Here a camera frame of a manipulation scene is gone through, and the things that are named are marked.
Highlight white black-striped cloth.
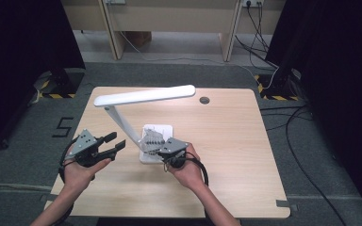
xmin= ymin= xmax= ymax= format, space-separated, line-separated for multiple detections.
xmin=140 ymin=126 xmax=166 ymax=155

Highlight person's left hand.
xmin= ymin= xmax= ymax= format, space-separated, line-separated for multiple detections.
xmin=63 ymin=156 xmax=111 ymax=193

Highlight white floor cable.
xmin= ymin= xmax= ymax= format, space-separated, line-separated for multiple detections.
xmin=119 ymin=31 xmax=260 ymax=83

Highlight beige background desk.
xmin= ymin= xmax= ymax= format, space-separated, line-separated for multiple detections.
xmin=59 ymin=0 xmax=287 ymax=62

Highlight brown cardboard box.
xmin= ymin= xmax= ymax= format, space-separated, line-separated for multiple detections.
xmin=128 ymin=31 xmax=153 ymax=48

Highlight black cables from wall socket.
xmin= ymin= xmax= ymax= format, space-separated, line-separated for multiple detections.
xmin=234 ymin=1 xmax=280 ymax=70

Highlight black floor cables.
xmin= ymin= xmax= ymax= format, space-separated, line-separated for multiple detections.
xmin=258 ymin=105 xmax=348 ymax=226

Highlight black curtain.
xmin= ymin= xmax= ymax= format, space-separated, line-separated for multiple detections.
xmin=265 ymin=0 xmax=362 ymax=218
xmin=0 ymin=0 xmax=86 ymax=154

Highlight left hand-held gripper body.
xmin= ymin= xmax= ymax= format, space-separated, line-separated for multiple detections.
xmin=65 ymin=128 xmax=111 ymax=168

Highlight black stand base hazard tape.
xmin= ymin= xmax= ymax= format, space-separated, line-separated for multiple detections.
xmin=254 ymin=67 xmax=303 ymax=102
xmin=32 ymin=68 xmax=86 ymax=100

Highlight left hand-held gripper cable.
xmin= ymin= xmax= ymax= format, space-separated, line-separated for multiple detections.
xmin=51 ymin=145 xmax=76 ymax=226

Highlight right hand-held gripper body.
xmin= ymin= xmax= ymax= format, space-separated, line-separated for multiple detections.
xmin=161 ymin=137 xmax=189 ymax=170

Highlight person's right hand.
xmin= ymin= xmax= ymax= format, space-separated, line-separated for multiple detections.
xmin=169 ymin=143 xmax=206 ymax=189

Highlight white wall socket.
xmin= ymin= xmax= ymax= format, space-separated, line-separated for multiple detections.
xmin=241 ymin=0 xmax=265 ymax=8

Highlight white desk lamp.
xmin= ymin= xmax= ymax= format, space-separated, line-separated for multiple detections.
xmin=93 ymin=84 xmax=197 ymax=165

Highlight grey floor tape piece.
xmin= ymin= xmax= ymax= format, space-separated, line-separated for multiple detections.
xmin=39 ymin=193 xmax=59 ymax=203
xmin=275 ymin=199 xmax=299 ymax=213

